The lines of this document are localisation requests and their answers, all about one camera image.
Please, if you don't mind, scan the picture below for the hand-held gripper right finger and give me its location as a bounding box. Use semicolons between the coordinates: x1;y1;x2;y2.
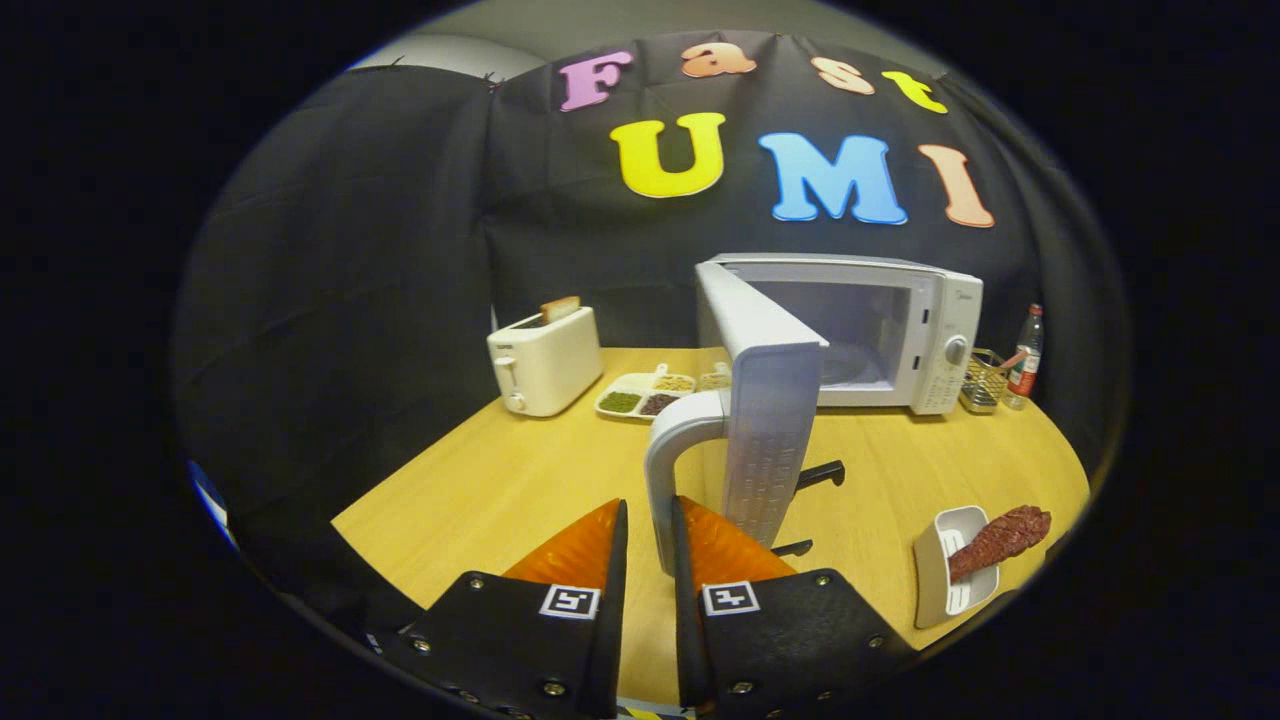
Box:
670;495;916;720

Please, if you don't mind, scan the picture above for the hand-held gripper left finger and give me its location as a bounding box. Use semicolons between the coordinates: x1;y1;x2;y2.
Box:
365;498;631;720

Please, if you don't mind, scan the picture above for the white toaster oven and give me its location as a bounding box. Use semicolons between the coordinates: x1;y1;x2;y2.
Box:
643;252;986;579

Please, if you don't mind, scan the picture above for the metal wire basket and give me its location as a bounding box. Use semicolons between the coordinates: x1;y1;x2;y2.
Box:
960;348;1009;415

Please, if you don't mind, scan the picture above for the clear plastic water bottle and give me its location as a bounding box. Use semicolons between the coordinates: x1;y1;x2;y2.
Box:
1005;304;1045;411

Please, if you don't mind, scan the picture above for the white bread toaster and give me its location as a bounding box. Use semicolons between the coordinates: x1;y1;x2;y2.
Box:
487;306;605;418

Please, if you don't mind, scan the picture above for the small white ridged dish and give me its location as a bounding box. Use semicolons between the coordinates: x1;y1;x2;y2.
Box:
912;506;1001;630

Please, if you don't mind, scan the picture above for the reddish brown meat piece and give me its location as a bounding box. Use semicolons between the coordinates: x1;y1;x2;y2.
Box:
947;505;1053;584

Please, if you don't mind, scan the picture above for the white divided bean tray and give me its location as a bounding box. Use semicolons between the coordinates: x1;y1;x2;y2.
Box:
595;362;733;421

